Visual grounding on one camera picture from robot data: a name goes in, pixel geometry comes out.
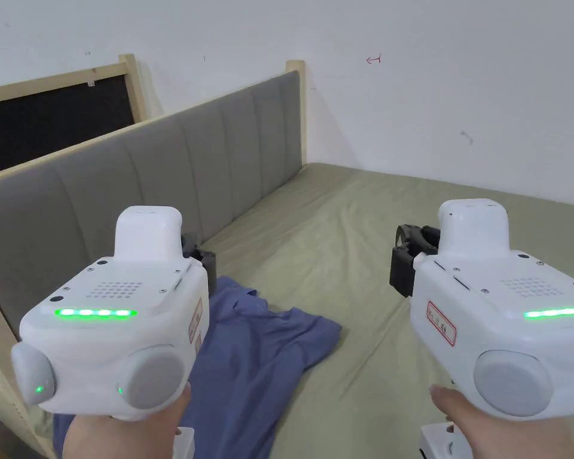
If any bed with pale green sheet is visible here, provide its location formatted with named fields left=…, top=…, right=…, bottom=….
left=174, top=161, right=574, bottom=459

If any person's right hand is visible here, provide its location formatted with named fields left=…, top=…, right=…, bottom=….
left=430, top=386, right=574, bottom=459

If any wood framed black board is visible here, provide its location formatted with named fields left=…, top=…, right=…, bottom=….
left=0, top=53, right=152, bottom=179

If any blue shirt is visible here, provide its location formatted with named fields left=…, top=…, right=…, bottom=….
left=52, top=274, right=343, bottom=459

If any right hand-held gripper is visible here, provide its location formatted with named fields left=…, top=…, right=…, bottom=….
left=389, top=198, right=574, bottom=459

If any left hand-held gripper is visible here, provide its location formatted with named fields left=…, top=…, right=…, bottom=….
left=11, top=205, right=217, bottom=459

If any grey padded headboard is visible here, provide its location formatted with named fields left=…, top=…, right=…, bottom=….
left=0, top=59, right=308, bottom=459

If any person's left hand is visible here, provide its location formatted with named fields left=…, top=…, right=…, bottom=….
left=62, top=382, right=193, bottom=459

